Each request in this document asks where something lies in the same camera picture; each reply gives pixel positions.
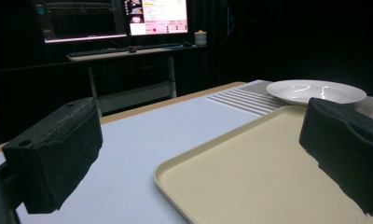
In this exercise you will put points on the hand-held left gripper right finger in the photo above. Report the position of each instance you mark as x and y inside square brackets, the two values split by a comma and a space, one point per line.
[346, 140]

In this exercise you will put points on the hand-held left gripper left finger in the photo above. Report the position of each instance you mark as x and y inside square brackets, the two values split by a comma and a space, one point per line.
[54, 155]

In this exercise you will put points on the white round plate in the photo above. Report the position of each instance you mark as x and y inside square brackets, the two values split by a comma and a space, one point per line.
[312, 90]

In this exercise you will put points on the beige plastic tray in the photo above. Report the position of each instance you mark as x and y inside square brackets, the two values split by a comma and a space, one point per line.
[253, 174]

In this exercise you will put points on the grey striped placemat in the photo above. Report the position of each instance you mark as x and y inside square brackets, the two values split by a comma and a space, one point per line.
[246, 99]

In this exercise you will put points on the wooden desk with metal legs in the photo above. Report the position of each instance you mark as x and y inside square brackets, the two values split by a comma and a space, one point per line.
[128, 62]

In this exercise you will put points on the black keyboard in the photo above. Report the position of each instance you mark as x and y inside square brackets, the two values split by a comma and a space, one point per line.
[122, 49]

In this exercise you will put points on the computer monitor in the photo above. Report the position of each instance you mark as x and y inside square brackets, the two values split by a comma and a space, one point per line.
[113, 18]

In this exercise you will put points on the black computer mouse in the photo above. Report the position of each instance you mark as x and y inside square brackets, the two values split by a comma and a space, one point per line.
[187, 44]

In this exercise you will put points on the white lidded cup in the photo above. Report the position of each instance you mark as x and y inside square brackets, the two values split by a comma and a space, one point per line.
[200, 38]

